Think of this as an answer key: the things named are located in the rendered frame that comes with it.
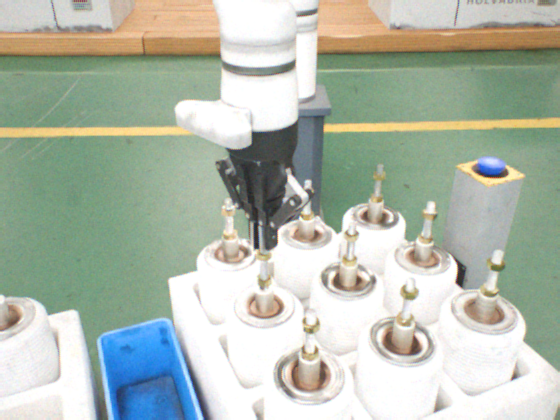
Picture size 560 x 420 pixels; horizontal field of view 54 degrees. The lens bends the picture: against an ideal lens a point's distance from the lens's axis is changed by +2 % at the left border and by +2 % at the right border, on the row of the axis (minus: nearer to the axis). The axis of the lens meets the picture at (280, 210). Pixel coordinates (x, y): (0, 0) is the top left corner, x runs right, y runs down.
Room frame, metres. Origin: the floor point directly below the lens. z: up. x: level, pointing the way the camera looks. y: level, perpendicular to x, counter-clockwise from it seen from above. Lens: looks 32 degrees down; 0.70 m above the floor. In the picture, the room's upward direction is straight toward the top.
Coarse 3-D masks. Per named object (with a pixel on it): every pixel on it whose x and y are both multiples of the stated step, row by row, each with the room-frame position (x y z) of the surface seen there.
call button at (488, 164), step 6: (486, 156) 0.76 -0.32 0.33; (492, 156) 0.76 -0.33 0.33; (480, 162) 0.75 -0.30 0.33; (486, 162) 0.74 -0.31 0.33; (492, 162) 0.74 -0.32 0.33; (498, 162) 0.74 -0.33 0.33; (504, 162) 0.74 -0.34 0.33; (480, 168) 0.74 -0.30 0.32; (486, 168) 0.73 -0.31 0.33; (492, 168) 0.73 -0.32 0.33; (498, 168) 0.73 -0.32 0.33; (504, 168) 0.74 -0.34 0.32
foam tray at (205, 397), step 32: (192, 288) 0.64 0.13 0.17; (192, 320) 0.56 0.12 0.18; (192, 352) 0.55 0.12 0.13; (224, 352) 0.54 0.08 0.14; (352, 352) 0.50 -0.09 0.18; (224, 384) 0.45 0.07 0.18; (448, 384) 0.45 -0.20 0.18; (512, 384) 0.45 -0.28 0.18; (544, 384) 0.46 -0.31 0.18; (224, 416) 0.43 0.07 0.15; (256, 416) 0.43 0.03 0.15; (352, 416) 0.41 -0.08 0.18; (448, 416) 0.41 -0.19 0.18; (480, 416) 0.41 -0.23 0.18; (512, 416) 0.43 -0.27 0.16; (544, 416) 0.45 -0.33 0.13
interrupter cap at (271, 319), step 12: (252, 288) 0.54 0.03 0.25; (276, 288) 0.54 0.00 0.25; (240, 300) 0.52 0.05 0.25; (252, 300) 0.52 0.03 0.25; (276, 300) 0.52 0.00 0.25; (288, 300) 0.52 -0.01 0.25; (240, 312) 0.50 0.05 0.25; (252, 312) 0.50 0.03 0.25; (276, 312) 0.50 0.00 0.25; (288, 312) 0.50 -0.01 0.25; (252, 324) 0.47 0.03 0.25; (264, 324) 0.47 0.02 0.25; (276, 324) 0.48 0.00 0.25
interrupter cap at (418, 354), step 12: (384, 324) 0.48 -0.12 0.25; (420, 324) 0.48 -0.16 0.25; (372, 336) 0.46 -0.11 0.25; (384, 336) 0.46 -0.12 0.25; (420, 336) 0.46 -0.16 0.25; (432, 336) 0.46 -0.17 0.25; (372, 348) 0.44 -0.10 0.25; (384, 348) 0.44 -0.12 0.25; (396, 348) 0.44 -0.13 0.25; (408, 348) 0.44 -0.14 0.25; (420, 348) 0.44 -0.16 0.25; (432, 348) 0.44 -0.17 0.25; (384, 360) 0.42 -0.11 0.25; (396, 360) 0.42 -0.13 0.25; (408, 360) 0.42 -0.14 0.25; (420, 360) 0.42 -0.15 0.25
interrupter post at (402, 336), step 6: (396, 324) 0.45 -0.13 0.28; (414, 324) 0.45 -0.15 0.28; (396, 330) 0.45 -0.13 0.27; (402, 330) 0.44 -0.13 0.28; (408, 330) 0.44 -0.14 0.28; (396, 336) 0.44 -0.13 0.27; (402, 336) 0.44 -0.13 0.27; (408, 336) 0.44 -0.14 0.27; (396, 342) 0.44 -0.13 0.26; (402, 342) 0.44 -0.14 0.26; (408, 342) 0.44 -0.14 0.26; (402, 348) 0.44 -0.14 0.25
